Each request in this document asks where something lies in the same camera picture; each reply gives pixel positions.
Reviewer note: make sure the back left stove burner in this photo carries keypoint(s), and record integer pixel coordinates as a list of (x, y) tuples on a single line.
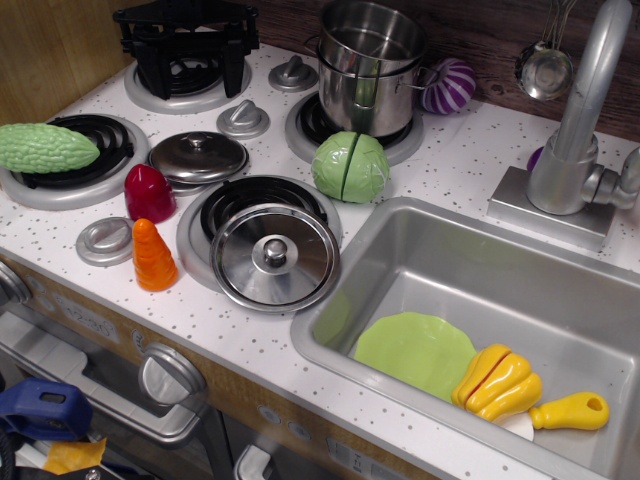
[(195, 86)]

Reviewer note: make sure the silver oven dial left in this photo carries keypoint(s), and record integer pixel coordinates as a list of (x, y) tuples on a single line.
[(13, 288)]

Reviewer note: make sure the orange toy carrot piece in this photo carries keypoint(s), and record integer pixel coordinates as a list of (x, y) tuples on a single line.
[(155, 268)]

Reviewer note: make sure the silver stove knob back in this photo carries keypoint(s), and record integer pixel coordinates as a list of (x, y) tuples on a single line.
[(293, 76)]

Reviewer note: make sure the silver stove knob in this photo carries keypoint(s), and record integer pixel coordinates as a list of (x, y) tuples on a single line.
[(244, 121), (106, 242), (293, 76)]

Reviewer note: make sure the back right stove burner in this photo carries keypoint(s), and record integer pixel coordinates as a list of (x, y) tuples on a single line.
[(307, 127)]

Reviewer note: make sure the green toy cabbage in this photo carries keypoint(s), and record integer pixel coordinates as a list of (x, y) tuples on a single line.
[(350, 167)]

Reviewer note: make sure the silver oven dial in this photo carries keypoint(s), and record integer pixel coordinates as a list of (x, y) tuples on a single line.
[(167, 377), (13, 288)]

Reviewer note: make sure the stacked stainless steel pots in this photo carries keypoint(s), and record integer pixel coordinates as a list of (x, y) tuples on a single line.
[(370, 57)]

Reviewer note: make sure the light green plastic plate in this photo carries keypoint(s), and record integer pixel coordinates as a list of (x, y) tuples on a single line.
[(423, 351)]

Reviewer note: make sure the stove burner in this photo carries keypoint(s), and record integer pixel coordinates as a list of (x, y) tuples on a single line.
[(307, 127), (195, 86), (121, 144), (219, 203)]

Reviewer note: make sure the silver oven dial right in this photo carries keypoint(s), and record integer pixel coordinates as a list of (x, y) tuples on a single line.
[(167, 377)]

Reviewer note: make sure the front left stove burner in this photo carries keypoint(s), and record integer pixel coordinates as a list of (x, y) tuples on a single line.
[(121, 144)]

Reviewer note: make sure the small silver pot lid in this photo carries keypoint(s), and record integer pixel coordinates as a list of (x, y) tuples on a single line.
[(198, 157)]

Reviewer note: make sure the grey toy sink basin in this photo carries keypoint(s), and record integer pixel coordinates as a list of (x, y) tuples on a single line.
[(576, 320)]

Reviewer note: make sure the small purple toy piece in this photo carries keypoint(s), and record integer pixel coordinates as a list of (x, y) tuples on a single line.
[(533, 159)]

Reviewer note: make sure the silver oven door handle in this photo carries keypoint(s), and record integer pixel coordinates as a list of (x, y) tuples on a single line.
[(45, 356)]

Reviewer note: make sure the silver stove knob middle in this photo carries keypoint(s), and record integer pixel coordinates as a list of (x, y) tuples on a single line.
[(244, 121)]

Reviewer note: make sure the large silver pot lid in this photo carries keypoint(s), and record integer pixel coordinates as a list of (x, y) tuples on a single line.
[(275, 258)]

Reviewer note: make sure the silver stove knob front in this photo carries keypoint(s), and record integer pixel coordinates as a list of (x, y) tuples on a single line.
[(106, 242)]

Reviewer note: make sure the yellow toy knife handle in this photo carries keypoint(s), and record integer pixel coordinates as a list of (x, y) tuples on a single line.
[(581, 411)]

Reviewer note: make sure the green toy bitter melon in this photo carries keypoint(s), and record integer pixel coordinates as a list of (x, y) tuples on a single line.
[(40, 148)]

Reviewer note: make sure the silver toy faucet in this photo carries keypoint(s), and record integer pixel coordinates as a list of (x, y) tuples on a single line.
[(568, 195)]

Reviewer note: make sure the yellow tape piece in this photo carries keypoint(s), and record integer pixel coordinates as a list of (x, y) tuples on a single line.
[(68, 456)]

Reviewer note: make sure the hanging metal measuring spoons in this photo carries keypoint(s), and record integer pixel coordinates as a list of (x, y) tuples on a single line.
[(543, 70)]

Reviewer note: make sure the front centre stove burner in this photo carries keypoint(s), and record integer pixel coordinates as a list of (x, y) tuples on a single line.
[(219, 203)]

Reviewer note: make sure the red toy pepper piece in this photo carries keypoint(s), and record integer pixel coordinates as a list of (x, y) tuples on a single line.
[(148, 194)]

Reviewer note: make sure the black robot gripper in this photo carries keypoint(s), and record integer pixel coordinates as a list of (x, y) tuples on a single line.
[(156, 30)]

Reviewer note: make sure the purple striped toy onion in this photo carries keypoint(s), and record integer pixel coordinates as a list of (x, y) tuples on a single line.
[(449, 87)]

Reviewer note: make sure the blue clamp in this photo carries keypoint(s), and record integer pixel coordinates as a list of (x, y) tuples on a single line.
[(45, 410)]

